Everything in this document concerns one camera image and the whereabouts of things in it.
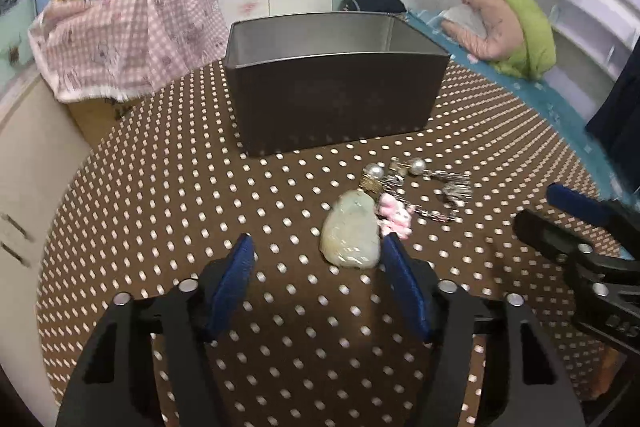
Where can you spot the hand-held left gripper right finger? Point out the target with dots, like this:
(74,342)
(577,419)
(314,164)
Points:
(405,287)

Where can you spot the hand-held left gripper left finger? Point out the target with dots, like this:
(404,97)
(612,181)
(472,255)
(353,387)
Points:
(232,287)

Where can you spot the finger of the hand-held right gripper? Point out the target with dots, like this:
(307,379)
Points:
(575,203)
(545,232)

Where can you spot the pink bead charm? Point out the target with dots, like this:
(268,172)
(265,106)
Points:
(397,213)

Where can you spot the pale green jade pendant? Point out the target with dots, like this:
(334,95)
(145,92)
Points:
(350,232)

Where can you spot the pearl gold earring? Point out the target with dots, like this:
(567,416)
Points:
(372,172)

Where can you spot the grey metal tin box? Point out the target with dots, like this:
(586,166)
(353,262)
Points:
(330,102)

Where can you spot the dark hanging garment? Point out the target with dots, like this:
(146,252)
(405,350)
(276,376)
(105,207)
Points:
(620,107)

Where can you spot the green blanket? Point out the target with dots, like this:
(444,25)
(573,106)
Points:
(530,27)

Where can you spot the white pillow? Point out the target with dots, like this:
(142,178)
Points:
(457,16)

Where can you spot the white low cabinet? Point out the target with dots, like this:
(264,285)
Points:
(30,167)

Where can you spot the pink checked cloth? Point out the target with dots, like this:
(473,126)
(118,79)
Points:
(140,37)

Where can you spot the faint pink butterfly sticker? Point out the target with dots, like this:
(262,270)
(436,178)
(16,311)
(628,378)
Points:
(247,5)

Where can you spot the teal drawer cabinet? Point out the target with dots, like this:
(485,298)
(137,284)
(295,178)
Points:
(15,32)

